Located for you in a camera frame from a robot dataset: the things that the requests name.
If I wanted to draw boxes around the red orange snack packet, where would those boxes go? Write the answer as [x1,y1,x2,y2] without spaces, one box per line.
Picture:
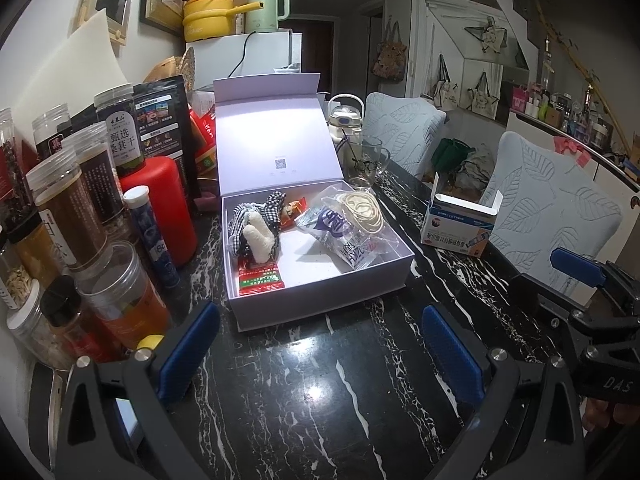
[280,200,307,231]

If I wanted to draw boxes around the dark smartphone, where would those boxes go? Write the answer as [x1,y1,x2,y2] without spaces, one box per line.
[27,362,68,456]

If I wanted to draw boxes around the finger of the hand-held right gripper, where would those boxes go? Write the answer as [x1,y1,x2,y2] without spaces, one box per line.
[550,248,609,289]

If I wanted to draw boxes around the brown patterned tote bag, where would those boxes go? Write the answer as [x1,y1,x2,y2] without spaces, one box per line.
[371,21,407,83]

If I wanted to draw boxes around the tote bag on hanger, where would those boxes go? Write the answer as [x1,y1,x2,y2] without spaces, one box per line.
[465,16,508,55]

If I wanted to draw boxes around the pale green electric kettle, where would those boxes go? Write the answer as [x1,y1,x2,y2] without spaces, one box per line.
[245,0,291,33]

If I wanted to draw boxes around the cluster of clear food jars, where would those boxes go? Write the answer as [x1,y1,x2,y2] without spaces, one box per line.
[0,82,173,371]

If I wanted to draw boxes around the cluster of cosmetic bottles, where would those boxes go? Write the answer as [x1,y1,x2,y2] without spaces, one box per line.
[510,35,640,161]

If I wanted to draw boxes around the clear bag of rubber bands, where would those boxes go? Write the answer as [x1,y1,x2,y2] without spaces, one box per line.
[320,184,388,236]

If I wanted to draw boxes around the glass mug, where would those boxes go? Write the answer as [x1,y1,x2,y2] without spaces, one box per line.
[345,135,392,191]

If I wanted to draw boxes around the black power cable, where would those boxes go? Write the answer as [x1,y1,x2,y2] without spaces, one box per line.
[232,32,257,79]

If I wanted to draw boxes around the dark brown door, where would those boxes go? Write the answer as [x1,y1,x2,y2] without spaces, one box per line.
[282,17,335,96]

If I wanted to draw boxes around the blue white carton box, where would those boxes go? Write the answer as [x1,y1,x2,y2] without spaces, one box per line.
[420,171,503,259]

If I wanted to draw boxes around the yellow cooking pot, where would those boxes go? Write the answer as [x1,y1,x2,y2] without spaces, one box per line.
[181,0,266,43]

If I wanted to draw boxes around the lavender gift box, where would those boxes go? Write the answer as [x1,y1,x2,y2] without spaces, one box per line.
[212,72,416,333]

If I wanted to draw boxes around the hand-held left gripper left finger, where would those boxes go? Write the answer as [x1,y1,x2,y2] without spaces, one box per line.
[55,301,221,480]

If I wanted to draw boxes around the black printed pouch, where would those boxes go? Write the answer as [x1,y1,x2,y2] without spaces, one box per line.
[132,75,201,198]

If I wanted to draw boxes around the white foam board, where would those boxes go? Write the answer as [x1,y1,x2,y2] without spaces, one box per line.
[12,8,128,121]

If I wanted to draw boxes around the blue tablet tube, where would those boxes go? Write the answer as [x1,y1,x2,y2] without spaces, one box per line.
[123,185,181,291]

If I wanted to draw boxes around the dark green bag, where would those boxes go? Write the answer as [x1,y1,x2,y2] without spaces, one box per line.
[431,137,473,171]

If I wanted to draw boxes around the light blue covered chair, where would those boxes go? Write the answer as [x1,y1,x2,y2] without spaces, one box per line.
[362,91,447,178]
[480,131,625,306]

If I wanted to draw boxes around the gingham cloth with plush balls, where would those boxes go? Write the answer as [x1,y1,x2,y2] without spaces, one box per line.
[227,191,290,265]

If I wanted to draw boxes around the person's right hand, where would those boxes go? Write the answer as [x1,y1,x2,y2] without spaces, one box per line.
[582,399,640,431]

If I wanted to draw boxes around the purple white snack pouch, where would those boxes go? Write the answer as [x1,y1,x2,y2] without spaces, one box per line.
[295,206,381,270]

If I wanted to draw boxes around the white canvas tote bag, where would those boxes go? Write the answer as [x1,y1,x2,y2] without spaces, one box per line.
[466,71,502,120]
[432,55,461,109]

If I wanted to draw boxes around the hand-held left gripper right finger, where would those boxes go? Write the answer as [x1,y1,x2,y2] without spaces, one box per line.
[422,304,586,480]

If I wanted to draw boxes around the white mini fridge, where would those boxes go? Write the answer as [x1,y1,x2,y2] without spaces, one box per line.
[185,30,304,93]

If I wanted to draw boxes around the woven basket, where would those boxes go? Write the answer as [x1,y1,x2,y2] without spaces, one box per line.
[142,49,196,92]

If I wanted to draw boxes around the bamboo pole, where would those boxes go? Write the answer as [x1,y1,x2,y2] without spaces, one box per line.
[535,0,616,116]

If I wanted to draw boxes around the red packaging bag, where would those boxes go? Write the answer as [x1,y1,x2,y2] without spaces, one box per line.
[187,107,218,177]

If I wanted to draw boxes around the red bottle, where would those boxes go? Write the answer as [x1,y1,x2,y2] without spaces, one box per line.
[119,156,198,267]

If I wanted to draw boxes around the red green snack packet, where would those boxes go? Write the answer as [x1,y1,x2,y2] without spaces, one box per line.
[238,260,285,295]

